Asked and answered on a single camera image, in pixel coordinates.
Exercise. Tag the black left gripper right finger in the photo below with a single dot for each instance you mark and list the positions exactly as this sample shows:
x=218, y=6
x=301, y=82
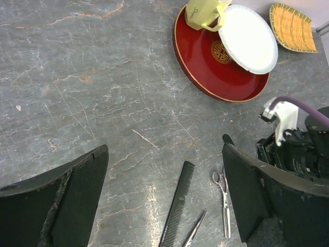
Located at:
x=261, y=191

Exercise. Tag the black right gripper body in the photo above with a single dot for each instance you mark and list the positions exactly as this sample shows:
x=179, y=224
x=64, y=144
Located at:
x=304, y=154

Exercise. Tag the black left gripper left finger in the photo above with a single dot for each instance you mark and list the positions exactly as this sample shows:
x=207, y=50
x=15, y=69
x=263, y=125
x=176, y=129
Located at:
x=57, y=207

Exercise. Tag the silver thinning scissors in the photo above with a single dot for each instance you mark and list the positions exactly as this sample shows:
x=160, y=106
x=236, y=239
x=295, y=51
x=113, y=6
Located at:
x=219, y=178

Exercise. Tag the silver hair scissors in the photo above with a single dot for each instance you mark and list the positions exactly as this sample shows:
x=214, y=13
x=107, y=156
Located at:
x=194, y=231

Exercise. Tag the black hair comb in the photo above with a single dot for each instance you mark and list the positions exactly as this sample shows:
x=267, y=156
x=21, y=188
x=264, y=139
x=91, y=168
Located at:
x=177, y=207

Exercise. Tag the yellow woven bamboo tray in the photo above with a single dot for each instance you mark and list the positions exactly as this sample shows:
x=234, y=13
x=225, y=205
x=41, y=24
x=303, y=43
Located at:
x=292, y=29

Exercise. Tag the white paper plate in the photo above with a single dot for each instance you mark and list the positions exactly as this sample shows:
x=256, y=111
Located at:
x=248, y=40

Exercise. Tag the red round lacquer tray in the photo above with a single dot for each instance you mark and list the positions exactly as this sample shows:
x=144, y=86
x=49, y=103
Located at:
x=206, y=63

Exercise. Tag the pale yellow ceramic mug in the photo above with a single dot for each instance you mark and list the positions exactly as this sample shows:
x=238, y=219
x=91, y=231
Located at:
x=208, y=15

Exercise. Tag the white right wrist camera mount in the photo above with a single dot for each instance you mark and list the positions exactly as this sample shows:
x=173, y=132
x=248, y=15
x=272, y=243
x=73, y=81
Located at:
x=284, y=114

